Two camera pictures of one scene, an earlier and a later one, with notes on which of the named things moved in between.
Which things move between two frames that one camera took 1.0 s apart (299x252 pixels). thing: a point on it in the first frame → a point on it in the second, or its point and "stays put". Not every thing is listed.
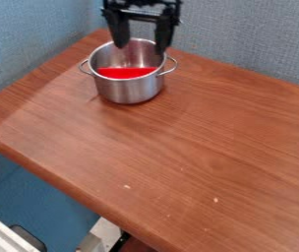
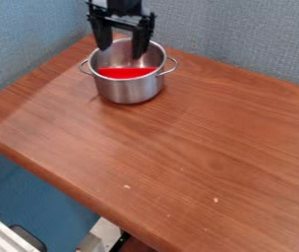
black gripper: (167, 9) → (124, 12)
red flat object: (126, 72) stays put
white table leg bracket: (102, 238) stays put
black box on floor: (29, 238) stays put
